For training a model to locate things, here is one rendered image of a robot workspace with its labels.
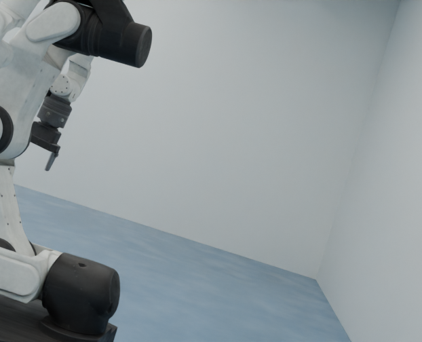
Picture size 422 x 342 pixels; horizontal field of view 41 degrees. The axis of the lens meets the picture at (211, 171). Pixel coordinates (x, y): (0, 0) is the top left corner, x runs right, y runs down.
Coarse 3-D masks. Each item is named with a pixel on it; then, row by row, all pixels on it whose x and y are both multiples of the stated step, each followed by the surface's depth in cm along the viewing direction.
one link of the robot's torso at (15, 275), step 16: (0, 256) 142; (16, 256) 142; (48, 256) 148; (0, 272) 141; (16, 272) 141; (32, 272) 140; (48, 272) 145; (0, 288) 141; (16, 288) 141; (32, 288) 140
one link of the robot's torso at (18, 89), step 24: (24, 24) 145; (48, 24) 143; (72, 24) 143; (24, 48) 145; (48, 48) 159; (0, 72) 148; (24, 72) 147; (48, 72) 152; (0, 96) 148; (24, 96) 147; (24, 120) 152; (0, 144) 145; (24, 144) 156
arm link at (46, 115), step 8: (40, 112) 173; (48, 112) 171; (56, 112) 172; (48, 120) 172; (56, 120) 172; (64, 120) 175; (32, 128) 174; (40, 128) 174; (48, 128) 173; (56, 128) 178; (32, 136) 174; (40, 136) 174; (48, 136) 173; (56, 136) 174; (40, 144) 173; (48, 144) 173; (56, 144) 177; (56, 152) 175
